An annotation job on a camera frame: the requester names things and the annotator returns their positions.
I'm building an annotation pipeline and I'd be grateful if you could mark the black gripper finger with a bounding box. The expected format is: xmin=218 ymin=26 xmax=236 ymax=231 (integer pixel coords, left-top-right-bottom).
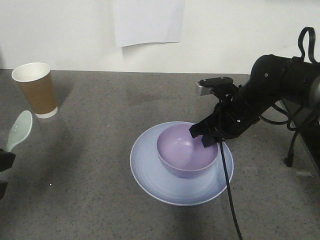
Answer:
xmin=0 ymin=181 xmax=8 ymax=200
xmin=0 ymin=149 xmax=16 ymax=172

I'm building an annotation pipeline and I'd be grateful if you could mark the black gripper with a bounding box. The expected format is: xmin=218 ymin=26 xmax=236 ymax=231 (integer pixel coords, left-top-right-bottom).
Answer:
xmin=189 ymin=84 xmax=263 ymax=148

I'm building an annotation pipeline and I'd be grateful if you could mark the purple plastic bowl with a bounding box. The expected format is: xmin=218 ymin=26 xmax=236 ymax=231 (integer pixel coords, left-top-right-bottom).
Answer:
xmin=156 ymin=123 xmax=220 ymax=178

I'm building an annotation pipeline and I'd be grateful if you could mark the mint green plastic spoon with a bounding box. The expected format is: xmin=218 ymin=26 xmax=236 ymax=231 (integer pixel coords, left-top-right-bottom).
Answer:
xmin=4 ymin=110 xmax=33 ymax=152

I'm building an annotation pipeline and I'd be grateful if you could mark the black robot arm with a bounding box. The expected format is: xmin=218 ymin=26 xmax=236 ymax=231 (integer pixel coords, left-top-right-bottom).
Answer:
xmin=189 ymin=54 xmax=320 ymax=147

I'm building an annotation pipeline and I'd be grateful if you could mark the light blue plate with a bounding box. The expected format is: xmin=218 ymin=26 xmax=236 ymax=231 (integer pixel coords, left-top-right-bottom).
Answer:
xmin=130 ymin=121 xmax=234 ymax=206

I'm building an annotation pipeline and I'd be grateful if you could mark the brown paper cup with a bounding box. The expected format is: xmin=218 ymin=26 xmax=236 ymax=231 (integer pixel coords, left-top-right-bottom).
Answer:
xmin=11 ymin=62 xmax=58 ymax=119

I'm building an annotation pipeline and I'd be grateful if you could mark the black induction cooktop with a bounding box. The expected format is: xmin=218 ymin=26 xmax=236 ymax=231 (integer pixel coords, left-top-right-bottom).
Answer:
xmin=282 ymin=100 xmax=320 ymax=171

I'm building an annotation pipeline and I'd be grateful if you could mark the white paper sheet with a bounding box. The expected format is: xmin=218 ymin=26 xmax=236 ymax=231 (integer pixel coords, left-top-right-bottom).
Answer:
xmin=112 ymin=0 xmax=185 ymax=47

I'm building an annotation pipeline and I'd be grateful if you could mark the black camera cable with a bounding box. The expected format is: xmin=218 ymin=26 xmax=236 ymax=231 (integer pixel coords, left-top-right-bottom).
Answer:
xmin=217 ymin=136 xmax=244 ymax=240

